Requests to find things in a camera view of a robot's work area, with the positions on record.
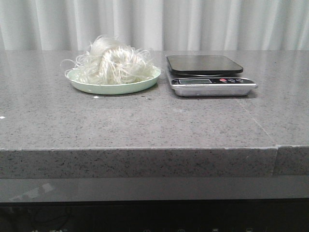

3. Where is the light green round plate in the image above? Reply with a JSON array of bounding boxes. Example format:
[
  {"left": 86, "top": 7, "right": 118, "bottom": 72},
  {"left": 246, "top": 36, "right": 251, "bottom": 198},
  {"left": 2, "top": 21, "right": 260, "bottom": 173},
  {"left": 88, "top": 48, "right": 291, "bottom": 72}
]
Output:
[{"left": 68, "top": 67, "right": 161, "bottom": 95}]

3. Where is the white vermicelli noodle bundle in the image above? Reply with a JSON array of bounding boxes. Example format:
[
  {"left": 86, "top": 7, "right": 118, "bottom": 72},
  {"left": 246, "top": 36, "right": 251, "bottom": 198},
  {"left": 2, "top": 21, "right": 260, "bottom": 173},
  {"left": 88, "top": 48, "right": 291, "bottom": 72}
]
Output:
[{"left": 65, "top": 35, "right": 158, "bottom": 86}]

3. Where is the silver black kitchen scale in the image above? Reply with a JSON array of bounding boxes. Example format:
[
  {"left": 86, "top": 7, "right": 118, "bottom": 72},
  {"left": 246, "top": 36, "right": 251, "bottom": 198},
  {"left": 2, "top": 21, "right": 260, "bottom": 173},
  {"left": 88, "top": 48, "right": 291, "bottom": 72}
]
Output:
[{"left": 167, "top": 55, "right": 258, "bottom": 97}]

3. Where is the white pleated curtain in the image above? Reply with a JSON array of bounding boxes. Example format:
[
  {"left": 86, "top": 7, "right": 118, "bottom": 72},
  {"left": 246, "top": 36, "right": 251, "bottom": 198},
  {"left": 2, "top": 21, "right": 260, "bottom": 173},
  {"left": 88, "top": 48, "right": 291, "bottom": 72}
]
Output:
[{"left": 0, "top": 0, "right": 309, "bottom": 51}]

